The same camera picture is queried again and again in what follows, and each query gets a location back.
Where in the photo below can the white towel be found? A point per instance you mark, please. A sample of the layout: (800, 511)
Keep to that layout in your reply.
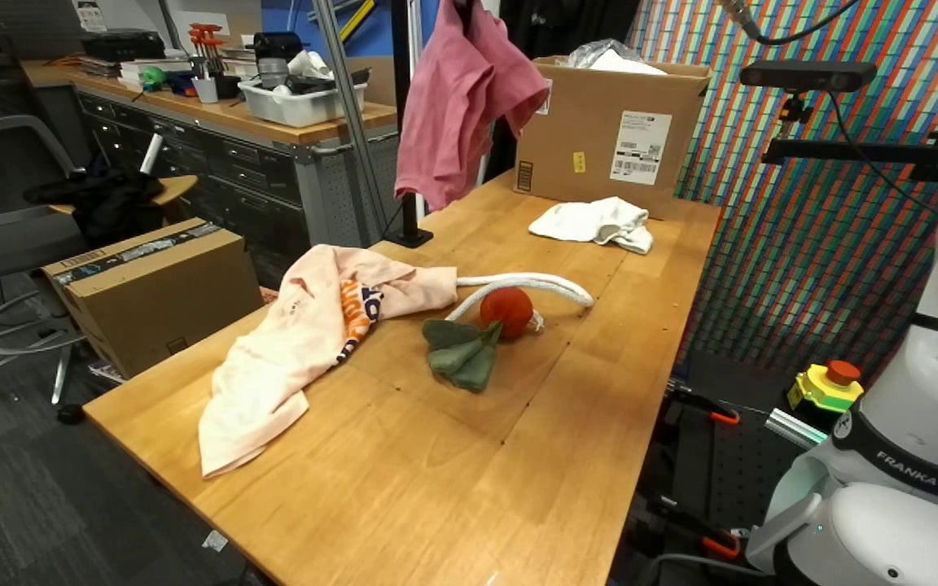
(586, 221)

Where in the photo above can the pink shirt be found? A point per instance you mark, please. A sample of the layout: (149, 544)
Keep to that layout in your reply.
(457, 109)

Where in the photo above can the peach shirt with orange print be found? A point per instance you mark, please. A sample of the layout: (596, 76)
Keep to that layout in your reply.
(285, 358)

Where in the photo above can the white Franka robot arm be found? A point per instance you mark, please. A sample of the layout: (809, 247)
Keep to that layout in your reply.
(904, 533)

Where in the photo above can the red plush toy green leaves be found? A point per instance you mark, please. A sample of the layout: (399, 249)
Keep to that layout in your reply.
(507, 310)

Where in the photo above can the black pole stand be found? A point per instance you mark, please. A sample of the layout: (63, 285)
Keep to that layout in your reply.
(415, 233)

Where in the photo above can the grey metal pole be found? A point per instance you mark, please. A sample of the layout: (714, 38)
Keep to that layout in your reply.
(360, 119)

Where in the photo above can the large cardboard box white label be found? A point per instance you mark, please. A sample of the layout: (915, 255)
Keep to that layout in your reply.
(600, 133)

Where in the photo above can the white plastic bin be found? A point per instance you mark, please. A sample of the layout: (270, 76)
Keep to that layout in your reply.
(291, 102)

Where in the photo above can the workbench with dark drawers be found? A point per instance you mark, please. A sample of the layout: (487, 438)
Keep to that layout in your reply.
(230, 163)

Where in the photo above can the clear plastic bag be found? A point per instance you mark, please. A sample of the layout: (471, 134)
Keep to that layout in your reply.
(610, 56)

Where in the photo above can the round wooden stool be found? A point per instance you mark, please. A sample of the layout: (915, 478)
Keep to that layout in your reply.
(176, 191)

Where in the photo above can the cardboard box with black tape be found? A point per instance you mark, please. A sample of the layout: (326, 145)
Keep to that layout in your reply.
(155, 303)

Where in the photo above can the black equipment cart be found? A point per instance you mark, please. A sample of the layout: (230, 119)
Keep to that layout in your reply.
(730, 478)

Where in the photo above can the small white cup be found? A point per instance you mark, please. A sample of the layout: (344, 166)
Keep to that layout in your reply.
(207, 89)

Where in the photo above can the yellow red emergency stop button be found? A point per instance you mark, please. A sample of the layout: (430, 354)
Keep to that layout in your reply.
(826, 390)

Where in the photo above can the small red object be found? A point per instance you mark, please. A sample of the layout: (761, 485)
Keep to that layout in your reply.
(207, 35)

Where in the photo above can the black bag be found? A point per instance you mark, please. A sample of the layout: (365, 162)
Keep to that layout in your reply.
(100, 200)

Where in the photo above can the small green object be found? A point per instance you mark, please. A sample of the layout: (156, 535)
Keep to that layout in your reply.
(155, 76)

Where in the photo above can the flat black case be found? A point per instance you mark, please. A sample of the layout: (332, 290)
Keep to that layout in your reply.
(122, 47)

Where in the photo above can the dark office chair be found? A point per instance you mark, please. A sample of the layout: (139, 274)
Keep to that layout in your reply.
(1, 240)

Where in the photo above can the black camera bar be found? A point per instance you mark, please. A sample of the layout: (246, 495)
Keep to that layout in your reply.
(805, 76)

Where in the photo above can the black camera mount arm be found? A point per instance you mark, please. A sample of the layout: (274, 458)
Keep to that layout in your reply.
(847, 151)

